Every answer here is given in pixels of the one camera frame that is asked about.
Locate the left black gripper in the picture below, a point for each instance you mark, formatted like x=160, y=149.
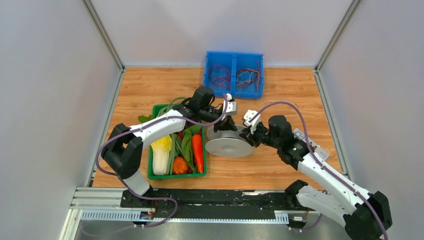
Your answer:
x=227, y=124

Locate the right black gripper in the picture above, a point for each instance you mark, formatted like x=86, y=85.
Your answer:
x=247, y=135

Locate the white perforated spool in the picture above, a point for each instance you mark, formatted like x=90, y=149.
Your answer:
x=227, y=143

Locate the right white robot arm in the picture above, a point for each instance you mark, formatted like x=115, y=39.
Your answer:
x=364, y=215

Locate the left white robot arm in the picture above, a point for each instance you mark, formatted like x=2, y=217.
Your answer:
x=123, y=150

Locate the large orange carrot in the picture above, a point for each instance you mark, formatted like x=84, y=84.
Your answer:
x=197, y=147

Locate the green spinach leaf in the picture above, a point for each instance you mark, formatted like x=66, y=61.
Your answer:
x=183, y=148

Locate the green white small box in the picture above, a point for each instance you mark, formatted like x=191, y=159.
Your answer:
x=323, y=154

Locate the green long beans bundle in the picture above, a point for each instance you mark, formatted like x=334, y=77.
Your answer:
x=163, y=111

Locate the blue two-compartment bin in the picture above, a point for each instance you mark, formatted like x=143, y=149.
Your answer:
x=240, y=74

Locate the orange pumpkin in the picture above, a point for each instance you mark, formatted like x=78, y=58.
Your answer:
x=180, y=166

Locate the yellow napa cabbage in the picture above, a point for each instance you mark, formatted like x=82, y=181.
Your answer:
x=161, y=155

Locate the green cilantro leaf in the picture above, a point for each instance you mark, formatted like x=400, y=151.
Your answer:
x=145, y=118

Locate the green plastic tray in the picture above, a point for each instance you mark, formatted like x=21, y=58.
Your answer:
x=152, y=176

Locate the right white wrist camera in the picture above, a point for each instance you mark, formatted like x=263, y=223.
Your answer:
x=251, y=119

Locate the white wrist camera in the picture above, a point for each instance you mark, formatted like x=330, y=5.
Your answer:
x=230, y=105
x=251, y=119

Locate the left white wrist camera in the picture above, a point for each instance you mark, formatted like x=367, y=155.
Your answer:
x=230, y=105

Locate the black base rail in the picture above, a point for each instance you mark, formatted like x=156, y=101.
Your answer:
x=216, y=206

